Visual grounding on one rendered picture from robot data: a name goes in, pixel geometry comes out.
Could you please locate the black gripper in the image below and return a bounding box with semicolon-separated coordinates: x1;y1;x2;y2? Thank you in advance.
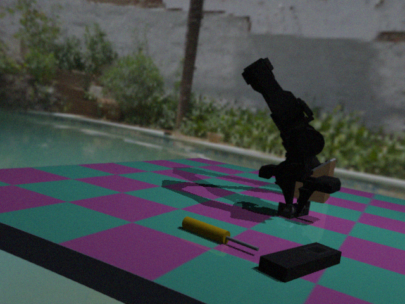
258;148;341;214

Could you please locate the yellow screwdriver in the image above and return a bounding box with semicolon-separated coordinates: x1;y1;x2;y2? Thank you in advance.
182;217;259;251

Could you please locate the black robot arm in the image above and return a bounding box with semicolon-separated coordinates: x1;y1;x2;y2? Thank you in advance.
242;58;325;185

